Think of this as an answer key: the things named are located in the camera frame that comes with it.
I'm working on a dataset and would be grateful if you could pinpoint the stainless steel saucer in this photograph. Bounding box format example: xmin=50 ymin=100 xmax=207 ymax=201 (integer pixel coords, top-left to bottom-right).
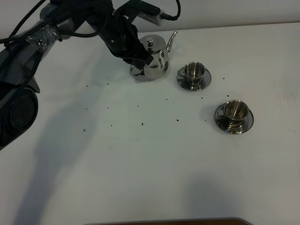
xmin=176 ymin=68 xmax=211 ymax=91
xmin=214 ymin=103 xmax=254 ymax=135

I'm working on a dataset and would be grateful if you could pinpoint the near stainless steel saucer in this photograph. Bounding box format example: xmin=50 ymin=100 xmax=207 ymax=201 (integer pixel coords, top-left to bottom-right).
xmin=214 ymin=103 xmax=254 ymax=135

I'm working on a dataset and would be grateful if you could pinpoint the near stainless steel teacup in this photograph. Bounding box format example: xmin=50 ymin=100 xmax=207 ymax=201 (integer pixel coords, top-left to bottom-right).
xmin=217 ymin=100 xmax=249 ymax=125

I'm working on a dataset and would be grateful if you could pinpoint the stainless steel teacup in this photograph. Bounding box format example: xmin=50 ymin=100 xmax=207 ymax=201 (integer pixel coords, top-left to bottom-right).
xmin=217 ymin=100 xmax=249 ymax=125
xmin=178 ymin=61 xmax=206 ymax=84

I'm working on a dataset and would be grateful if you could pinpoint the far stainless steel saucer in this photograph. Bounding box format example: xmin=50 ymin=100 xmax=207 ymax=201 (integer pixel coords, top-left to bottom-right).
xmin=176 ymin=68 xmax=211 ymax=91

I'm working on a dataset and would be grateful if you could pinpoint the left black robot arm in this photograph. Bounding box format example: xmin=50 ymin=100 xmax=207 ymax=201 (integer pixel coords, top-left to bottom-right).
xmin=0 ymin=0 xmax=157 ymax=148

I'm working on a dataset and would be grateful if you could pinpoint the stainless steel teapot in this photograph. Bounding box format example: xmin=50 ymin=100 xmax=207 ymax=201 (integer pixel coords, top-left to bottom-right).
xmin=130 ymin=31 xmax=178 ymax=82

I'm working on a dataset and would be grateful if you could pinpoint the left black braided cable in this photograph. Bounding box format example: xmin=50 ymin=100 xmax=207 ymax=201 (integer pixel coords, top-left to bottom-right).
xmin=0 ymin=0 xmax=181 ymax=73

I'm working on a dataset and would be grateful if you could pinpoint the far stainless steel teacup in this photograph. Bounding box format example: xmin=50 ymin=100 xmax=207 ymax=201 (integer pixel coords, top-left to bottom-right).
xmin=178 ymin=61 xmax=206 ymax=84

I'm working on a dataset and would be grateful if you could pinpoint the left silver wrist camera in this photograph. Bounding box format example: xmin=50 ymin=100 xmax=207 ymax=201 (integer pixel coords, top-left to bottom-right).
xmin=137 ymin=11 xmax=162 ymax=26

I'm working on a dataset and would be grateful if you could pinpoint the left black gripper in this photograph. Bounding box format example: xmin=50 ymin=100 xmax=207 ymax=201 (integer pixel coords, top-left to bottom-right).
xmin=99 ymin=10 xmax=152 ymax=69

